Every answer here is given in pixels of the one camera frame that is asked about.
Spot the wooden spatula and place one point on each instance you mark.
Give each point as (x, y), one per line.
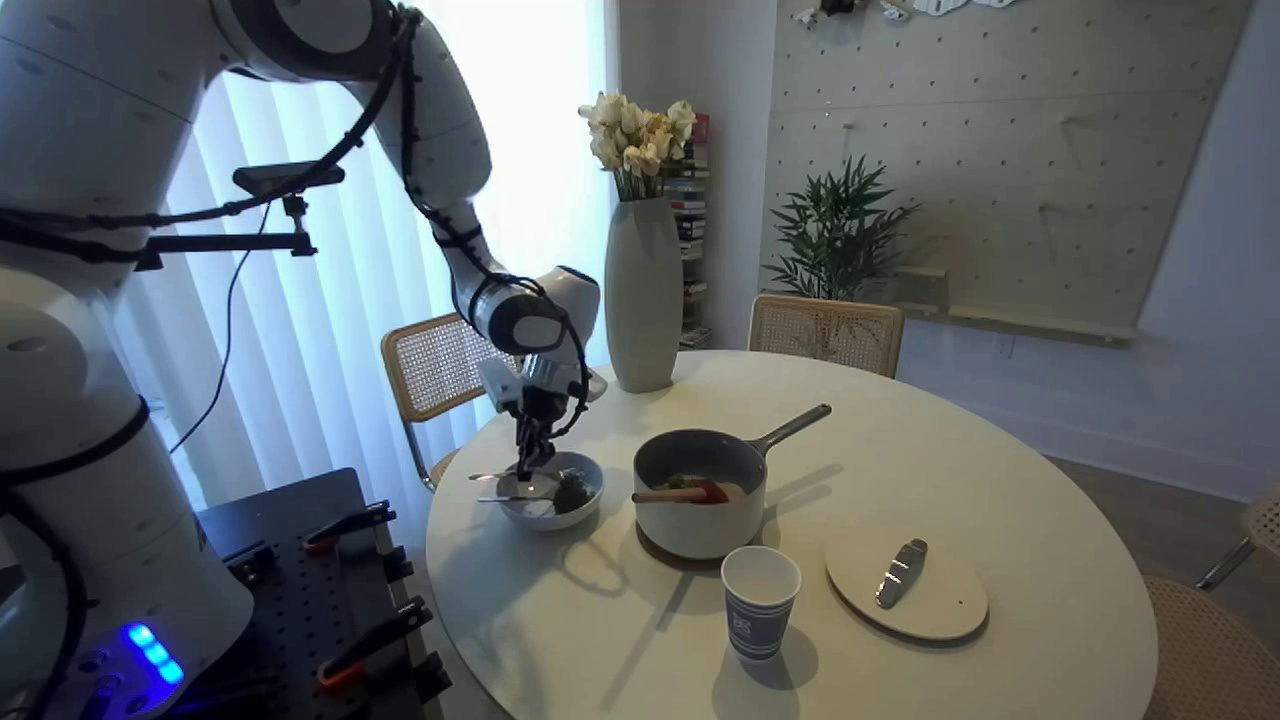
(682, 494)

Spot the blue and white paper cup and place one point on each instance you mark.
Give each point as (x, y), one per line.
(756, 599)

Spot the rattan dining chair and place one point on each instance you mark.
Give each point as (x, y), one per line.
(828, 329)

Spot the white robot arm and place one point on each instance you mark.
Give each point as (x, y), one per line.
(96, 100)

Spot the green broccoli floret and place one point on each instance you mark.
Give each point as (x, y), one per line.
(575, 494)

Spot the white ceramic bowl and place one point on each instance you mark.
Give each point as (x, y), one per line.
(543, 513)

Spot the potted green plant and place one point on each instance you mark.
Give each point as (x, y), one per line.
(837, 234)

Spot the cream flower bouquet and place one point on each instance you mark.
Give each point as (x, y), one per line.
(636, 145)

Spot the white saucepan with handle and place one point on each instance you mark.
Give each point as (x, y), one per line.
(721, 458)

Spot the silver metal spoon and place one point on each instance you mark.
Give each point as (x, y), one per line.
(494, 498)

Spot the tall white ribbed vase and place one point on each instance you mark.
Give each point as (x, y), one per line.
(643, 292)

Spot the round pot lid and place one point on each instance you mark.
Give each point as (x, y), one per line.
(910, 586)

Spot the black equipment cart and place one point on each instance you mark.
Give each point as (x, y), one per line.
(335, 630)

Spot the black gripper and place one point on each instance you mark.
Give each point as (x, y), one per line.
(532, 430)

